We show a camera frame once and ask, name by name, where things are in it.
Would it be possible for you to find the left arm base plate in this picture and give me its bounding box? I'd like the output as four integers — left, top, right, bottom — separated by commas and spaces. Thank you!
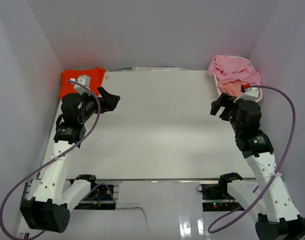
74, 184, 116, 211

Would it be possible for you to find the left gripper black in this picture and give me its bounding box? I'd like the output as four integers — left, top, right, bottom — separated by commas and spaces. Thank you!
77, 87, 120, 124

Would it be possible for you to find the pink t shirt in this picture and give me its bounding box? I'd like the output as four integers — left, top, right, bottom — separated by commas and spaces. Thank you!
208, 55, 261, 85

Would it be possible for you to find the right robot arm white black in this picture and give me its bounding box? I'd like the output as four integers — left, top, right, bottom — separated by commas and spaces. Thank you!
210, 93, 305, 240

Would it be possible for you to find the peach t shirt in basket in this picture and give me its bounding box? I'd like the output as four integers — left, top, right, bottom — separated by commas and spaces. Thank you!
217, 80, 247, 97

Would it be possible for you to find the aluminium frame rail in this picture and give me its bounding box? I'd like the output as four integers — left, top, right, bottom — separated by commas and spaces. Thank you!
14, 182, 31, 239

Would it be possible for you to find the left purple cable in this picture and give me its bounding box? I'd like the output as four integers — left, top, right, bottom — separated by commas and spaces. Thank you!
0, 79, 116, 235

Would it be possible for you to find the folded orange t shirt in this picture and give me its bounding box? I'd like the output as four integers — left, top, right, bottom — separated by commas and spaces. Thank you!
59, 67, 106, 99

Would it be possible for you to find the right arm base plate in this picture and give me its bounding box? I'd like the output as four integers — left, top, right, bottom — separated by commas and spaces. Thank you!
197, 184, 244, 212

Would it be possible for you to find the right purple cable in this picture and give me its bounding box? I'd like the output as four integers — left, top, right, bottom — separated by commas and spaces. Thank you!
207, 85, 296, 234

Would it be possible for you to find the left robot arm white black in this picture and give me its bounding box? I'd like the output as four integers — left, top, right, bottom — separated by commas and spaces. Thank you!
20, 86, 121, 233

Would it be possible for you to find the white plastic basket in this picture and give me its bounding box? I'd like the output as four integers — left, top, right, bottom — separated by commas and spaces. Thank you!
212, 56, 265, 103

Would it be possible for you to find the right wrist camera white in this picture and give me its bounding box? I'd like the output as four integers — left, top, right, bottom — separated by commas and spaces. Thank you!
234, 83, 261, 103

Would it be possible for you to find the purple cable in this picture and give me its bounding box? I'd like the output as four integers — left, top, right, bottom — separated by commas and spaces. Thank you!
0, 79, 116, 235
207, 85, 296, 234

